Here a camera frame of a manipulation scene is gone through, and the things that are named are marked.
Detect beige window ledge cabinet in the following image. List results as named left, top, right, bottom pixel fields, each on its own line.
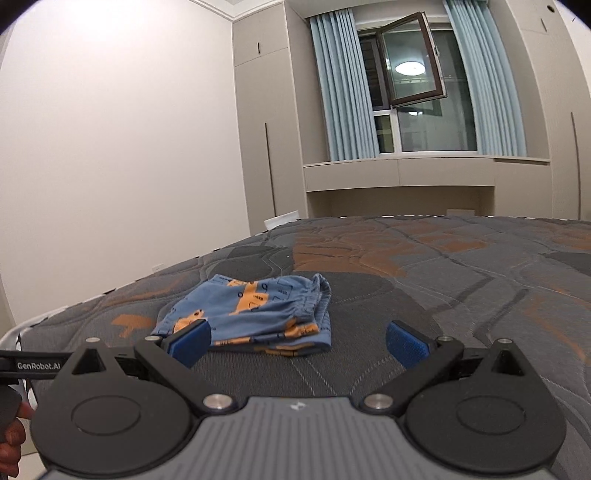
left=302, top=154, right=553, bottom=219

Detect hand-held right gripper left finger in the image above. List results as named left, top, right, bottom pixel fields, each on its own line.
left=53, top=318, right=237, bottom=416

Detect white flat object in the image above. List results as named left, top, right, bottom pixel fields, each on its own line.
left=264, top=209, right=300, bottom=230

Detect blue orange printed pants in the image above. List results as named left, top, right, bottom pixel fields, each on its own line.
left=150, top=272, right=334, bottom=358

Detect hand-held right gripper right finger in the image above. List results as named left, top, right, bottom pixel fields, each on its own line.
left=361, top=320, right=542, bottom=416

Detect beige tall wardrobe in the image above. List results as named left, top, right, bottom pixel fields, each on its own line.
left=232, top=0, right=331, bottom=237
left=493, top=0, right=591, bottom=221

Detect grey orange quilted mattress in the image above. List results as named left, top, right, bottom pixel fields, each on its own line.
left=0, top=213, right=591, bottom=480

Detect open brown window sash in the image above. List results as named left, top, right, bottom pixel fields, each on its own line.
left=375, top=11, right=450, bottom=110

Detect window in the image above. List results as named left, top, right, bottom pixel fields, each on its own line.
left=356, top=28, right=479, bottom=154

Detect person's left hand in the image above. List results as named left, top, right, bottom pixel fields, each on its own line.
left=0, top=402, right=38, bottom=468

